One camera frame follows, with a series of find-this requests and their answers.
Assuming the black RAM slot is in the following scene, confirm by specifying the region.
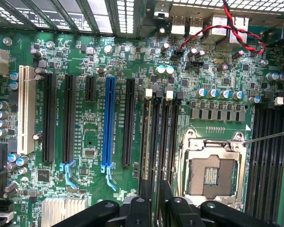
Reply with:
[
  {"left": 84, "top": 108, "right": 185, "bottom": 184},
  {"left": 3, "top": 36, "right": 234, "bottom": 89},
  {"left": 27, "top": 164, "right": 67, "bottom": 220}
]
[
  {"left": 247, "top": 104, "right": 263, "bottom": 213},
  {"left": 274, "top": 104, "right": 284, "bottom": 223},
  {"left": 139, "top": 88, "right": 154, "bottom": 187},
  {"left": 169, "top": 92, "right": 184, "bottom": 187},
  {"left": 266, "top": 104, "right": 281, "bottom": 220},
  {"left": 152, "top": 89, "right": 163, "bottom": 183},
  {"left": 162, "top": 85, "right": 175, "bottom": 183},
  {"left": 257, "top": 104, "right": 273, "bottom": 218}
]

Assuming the light blue slot latch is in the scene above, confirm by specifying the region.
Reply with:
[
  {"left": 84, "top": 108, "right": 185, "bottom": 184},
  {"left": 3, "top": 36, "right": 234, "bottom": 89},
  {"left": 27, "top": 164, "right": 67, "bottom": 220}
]
[
  {"left": 100, "top": 162, "right": 117, "bottom": 192},
  {"left": 59, "top": 160, "right": 77, "bottom": 190}
]

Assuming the silver CPU socket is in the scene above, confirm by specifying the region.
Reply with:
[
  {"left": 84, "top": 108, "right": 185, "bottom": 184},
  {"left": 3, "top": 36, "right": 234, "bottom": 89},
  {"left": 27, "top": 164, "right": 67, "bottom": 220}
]
[{"left": 179, "top": 129, "right": 249, "bottom": 211}]

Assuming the silver finned heatsink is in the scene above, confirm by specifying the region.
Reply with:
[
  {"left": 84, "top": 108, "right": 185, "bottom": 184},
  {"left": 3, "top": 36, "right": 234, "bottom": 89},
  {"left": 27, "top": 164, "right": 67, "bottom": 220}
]
[{"left": 41, "top": 197, "right": 89, "bottom": 227}]

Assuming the long black expansion slot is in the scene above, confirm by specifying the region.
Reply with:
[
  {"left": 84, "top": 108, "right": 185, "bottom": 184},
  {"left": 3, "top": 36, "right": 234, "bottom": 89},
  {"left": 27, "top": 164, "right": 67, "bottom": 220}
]
[
  {"left": 42, "top": 72, "right": 58, "bottom": 164},
  {"left": 122, "top": 78, "right": 136, "bottom": 167},
  {"left": 62, "top": 74, "right": 77, "bottom": 164}
]

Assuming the green motherboard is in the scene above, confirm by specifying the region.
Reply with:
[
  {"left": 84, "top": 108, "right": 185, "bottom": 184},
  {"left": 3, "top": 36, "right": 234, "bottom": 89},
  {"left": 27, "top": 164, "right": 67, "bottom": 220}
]
[{"left": 0, "top": 23, "right": 284, "bottom": 227}]

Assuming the blue expansion slot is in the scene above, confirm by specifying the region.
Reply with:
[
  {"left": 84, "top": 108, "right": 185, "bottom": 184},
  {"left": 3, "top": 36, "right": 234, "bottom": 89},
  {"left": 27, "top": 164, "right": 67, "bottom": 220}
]
[{"left": 101, "top": 77, "right": 117, "bottom": 167}]

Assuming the thin metal locking lever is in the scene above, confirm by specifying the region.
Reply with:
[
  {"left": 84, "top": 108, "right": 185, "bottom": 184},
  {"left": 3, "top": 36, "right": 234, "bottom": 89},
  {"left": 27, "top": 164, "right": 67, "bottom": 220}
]
[{"left": 242, "top": 129, "right": 284, "bottom": 144}]

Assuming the short black expansion slot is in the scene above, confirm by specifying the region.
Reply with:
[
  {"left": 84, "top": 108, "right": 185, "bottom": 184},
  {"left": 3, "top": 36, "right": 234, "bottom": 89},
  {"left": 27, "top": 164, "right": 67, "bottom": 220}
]
[{"left": 85, "top": 76, "right": 97, "bottom": 103}]

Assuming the white expansion slot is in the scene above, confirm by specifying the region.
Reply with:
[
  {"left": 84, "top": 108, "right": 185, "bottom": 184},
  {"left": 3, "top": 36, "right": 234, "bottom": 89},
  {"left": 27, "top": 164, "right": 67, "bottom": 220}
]
[{"left": 17, "top": 65, "right": 37, "bottom": 156}]

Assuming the silver rear port block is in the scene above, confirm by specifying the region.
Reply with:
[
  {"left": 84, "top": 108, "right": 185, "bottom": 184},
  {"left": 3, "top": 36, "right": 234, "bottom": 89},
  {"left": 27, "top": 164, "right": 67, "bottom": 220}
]
[
  {"left": 170, "top": 15, "right": 188, "bottom": 36},
  {"left": 228, "top": 14, "right": 249, "bottom": 44},
  {"left": 202, "top": 13, "right": 231, "bottom": 45},
  {"left": 188, "top": 16, "right": 205, "bottom": 37}
]

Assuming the grey open PC case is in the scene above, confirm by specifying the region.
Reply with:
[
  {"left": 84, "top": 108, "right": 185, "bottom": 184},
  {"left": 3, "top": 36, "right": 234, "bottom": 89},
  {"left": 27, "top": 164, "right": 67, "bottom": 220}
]
[{"left": 0, "top": 0, "right": 284, "bottom": 47}]

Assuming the red black twisted wire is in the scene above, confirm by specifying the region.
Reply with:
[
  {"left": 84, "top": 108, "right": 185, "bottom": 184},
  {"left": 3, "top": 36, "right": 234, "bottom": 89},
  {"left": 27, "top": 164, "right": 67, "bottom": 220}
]
[{"left": 176, "top": 0, "right": 267, "bottom": 55}]

